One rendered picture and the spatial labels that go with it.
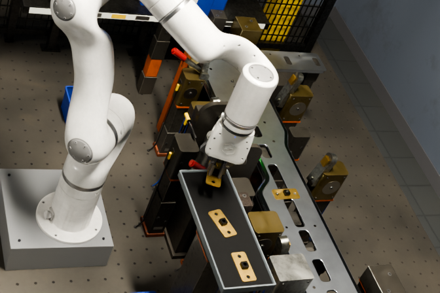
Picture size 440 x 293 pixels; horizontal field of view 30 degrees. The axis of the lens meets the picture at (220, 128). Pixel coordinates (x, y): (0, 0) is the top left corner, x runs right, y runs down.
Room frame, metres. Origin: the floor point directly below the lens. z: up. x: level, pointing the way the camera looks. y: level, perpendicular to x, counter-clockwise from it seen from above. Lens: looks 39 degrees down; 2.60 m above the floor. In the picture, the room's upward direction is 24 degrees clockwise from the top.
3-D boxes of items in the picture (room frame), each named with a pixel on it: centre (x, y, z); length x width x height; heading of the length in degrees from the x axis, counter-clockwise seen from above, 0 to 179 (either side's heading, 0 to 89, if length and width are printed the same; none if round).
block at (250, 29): (2.49, 0.06, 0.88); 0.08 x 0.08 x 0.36; 34
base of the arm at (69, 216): (1.56, 0.29, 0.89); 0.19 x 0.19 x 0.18
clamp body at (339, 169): (1.96, -0.38, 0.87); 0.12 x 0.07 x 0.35; 124
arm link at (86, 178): (1.59, 0.28, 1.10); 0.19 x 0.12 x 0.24; 173
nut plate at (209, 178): (1.52, -0.03, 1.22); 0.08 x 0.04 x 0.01; 10
